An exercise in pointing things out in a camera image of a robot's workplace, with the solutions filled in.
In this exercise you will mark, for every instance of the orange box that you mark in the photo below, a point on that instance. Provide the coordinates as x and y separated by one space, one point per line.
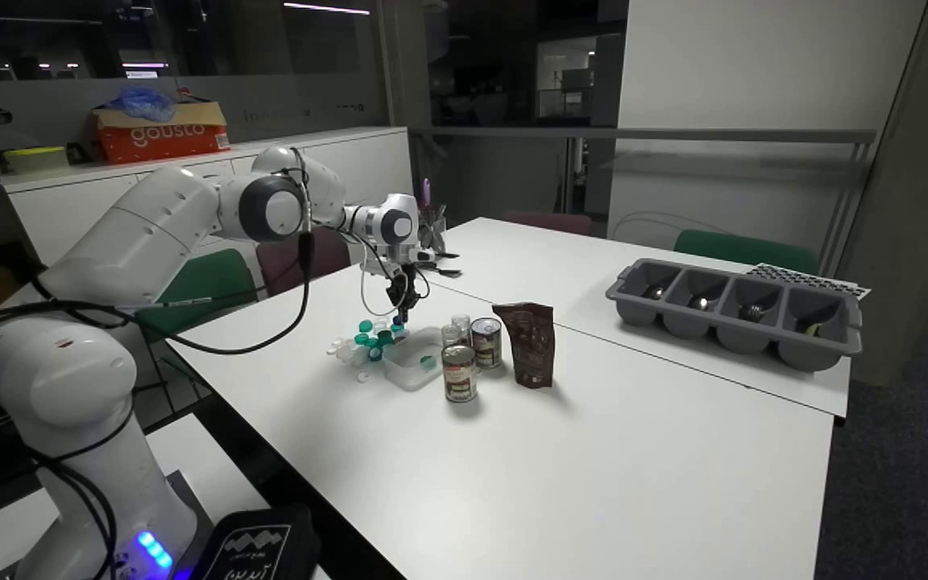
160 138

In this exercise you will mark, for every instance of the green cap with white inside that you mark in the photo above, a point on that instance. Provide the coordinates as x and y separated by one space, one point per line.
363 335

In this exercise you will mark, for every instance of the silver tin can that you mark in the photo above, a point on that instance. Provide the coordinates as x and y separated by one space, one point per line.
462 326
489 342

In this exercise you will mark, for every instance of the brown foil pouch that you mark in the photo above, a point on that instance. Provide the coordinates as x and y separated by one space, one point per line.
528 342

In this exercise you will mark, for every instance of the blue plastic bag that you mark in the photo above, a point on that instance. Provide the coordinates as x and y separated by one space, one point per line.
143 100

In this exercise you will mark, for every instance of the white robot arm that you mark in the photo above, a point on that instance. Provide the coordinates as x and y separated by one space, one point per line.
129 243

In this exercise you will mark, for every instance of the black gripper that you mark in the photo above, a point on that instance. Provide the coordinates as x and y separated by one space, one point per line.
400 279

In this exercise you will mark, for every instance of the blue bottle cap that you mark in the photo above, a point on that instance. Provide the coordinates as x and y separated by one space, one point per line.
397 321

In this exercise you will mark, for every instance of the metal tongs with black tips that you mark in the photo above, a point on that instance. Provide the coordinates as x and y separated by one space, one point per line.
445 266

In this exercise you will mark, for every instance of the black control box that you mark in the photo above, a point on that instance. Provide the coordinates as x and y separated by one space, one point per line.
257 548

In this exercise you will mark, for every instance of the glass utensil holder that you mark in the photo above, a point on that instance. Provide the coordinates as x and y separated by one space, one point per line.
433 243

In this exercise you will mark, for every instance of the small clear glass jar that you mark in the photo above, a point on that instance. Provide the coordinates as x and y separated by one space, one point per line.
462 374

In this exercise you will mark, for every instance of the purple utensil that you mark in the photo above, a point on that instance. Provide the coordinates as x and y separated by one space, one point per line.
425 193

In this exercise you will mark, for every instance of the small white bottle cap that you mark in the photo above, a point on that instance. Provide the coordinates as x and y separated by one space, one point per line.
337 347

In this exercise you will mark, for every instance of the metal grille mat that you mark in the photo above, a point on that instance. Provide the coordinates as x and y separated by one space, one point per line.
814 280

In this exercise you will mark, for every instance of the dark green bottle cap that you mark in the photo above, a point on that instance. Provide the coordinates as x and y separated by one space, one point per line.
378 331

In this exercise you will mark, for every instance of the grey cutlery tray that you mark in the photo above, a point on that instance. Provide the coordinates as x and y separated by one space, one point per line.
738 312

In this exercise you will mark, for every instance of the green chair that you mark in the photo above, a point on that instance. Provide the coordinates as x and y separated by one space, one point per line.
748 249
201 289

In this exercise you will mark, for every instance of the red chair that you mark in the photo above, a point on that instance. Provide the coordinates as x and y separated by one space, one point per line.
303 260

